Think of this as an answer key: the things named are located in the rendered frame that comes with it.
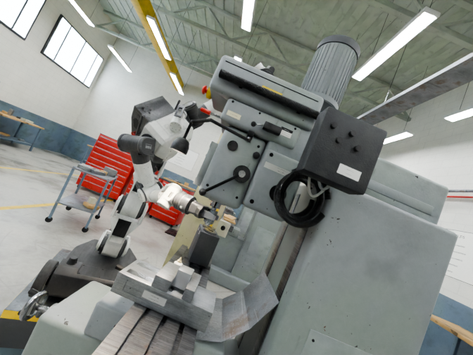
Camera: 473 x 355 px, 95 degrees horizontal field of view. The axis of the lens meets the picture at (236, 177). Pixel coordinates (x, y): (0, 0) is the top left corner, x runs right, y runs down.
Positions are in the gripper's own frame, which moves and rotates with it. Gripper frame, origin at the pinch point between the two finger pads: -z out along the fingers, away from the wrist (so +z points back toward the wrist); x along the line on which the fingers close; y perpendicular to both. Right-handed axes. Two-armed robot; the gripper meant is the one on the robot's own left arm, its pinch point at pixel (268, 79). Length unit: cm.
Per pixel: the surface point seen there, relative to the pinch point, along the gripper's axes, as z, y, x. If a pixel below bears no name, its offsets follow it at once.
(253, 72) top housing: -16.7, -1.0, 9.9
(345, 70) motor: -9.5, 19.1, -26.4
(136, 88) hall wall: 976, -320, 345
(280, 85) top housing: -19.2, 0.3, -2.2
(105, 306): -69, -90, 24
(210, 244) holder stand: -22, -93, -13
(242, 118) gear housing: -26.0, -17.5, 6.3
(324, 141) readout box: -55, -7, -14
